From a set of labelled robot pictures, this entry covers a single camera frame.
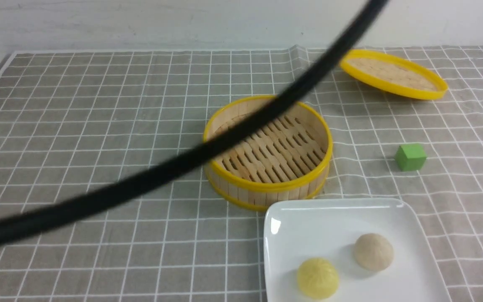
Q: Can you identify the yellow rimmed bamboo steamer lid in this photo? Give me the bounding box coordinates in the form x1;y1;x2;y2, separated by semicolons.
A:
340;49;448;100

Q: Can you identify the green wooden cube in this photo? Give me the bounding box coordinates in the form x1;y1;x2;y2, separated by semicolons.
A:
395;143;427;172

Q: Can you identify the black cable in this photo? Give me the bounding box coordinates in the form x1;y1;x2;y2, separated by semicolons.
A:
0;0;390;253

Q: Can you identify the yellow steamed bun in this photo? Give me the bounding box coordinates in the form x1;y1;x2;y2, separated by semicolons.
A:
296;257;339;300

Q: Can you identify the white steamed bun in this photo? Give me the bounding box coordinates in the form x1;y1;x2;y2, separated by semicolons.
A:
353;233;395;272

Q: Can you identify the white square plate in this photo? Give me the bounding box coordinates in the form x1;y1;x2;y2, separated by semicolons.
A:
263;198;451;302

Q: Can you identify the yellow rimmed bamboo steamer basket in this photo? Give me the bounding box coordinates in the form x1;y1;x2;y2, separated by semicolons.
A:
204;102;333;211

